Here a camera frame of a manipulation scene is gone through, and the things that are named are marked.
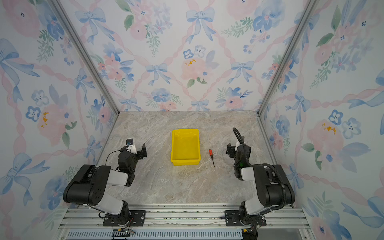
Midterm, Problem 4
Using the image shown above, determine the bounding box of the aluminium corner post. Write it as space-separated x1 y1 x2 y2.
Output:
48 0 120 115
258 0 318 118

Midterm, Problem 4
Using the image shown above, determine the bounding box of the yellow plastic bin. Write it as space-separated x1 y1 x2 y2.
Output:
171 129 201 166

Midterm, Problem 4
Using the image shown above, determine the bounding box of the red handled screwdriver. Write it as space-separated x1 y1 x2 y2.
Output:
209 149 215 167

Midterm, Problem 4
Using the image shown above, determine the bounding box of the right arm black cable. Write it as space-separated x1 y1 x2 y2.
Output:
232 127 288 211

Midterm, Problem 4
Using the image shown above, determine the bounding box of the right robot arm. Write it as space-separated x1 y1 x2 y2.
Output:
226 142 296 225

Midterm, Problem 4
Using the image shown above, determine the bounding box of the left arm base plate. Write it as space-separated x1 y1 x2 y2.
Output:
103 210 147 227

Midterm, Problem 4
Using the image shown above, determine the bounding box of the left aluminium corner post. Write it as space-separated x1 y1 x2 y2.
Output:
48 0 120 115

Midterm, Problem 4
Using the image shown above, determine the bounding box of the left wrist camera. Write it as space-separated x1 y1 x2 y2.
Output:
125 139 137 154

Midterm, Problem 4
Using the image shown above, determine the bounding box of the right aluminium corner post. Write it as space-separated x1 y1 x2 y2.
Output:
258 0 318 118

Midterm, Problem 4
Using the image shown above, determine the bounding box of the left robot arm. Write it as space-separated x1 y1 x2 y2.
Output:
63 139 147 218

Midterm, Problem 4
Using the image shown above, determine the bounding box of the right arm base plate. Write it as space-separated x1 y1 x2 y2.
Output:
220 210 267 228

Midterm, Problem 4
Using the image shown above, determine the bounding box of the aluminium mounting rail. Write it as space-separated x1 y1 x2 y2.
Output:
54 204 315 240

